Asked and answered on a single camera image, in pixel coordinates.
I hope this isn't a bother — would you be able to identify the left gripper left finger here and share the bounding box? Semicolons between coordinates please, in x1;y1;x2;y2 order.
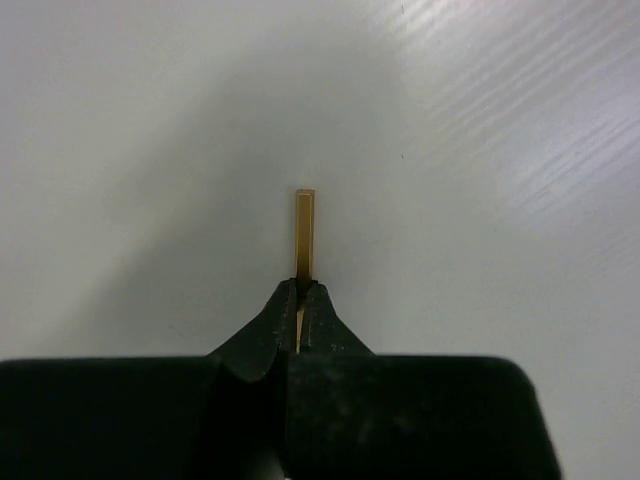
1;280;296;479

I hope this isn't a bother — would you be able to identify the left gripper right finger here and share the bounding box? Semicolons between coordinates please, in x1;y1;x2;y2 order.
287;284;561;479

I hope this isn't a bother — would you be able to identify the gold makeup pencil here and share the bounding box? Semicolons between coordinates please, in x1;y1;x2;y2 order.
295;189;315;353

